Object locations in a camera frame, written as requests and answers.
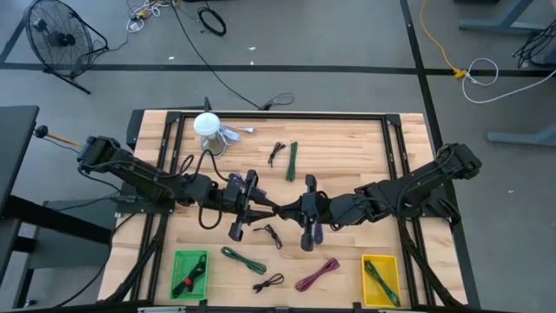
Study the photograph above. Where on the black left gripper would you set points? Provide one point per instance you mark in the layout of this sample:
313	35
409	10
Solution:
243	204

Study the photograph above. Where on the grey desk leg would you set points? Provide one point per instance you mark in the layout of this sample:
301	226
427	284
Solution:
499	24
521	138

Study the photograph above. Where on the black metal table frame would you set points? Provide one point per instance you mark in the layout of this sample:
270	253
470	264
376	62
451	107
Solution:
282	115

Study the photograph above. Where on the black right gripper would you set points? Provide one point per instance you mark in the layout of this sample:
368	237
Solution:
319	208

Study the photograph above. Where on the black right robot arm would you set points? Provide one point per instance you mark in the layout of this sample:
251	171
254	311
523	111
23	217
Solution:
412	187

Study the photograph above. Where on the black floor fan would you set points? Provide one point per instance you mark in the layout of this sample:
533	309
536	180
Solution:
61	39

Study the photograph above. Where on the white funnel-shaped lamp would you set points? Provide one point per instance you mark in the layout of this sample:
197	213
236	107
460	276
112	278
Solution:
207	124

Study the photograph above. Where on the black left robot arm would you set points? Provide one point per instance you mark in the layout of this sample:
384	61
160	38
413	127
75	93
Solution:
143	178

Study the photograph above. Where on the green plastic basket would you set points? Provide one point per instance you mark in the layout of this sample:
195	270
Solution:
180	265

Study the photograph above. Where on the black desk base frame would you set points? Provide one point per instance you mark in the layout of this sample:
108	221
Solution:
56	219

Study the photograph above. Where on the yellow plastic basket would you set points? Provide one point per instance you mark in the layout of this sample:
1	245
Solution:
388	265

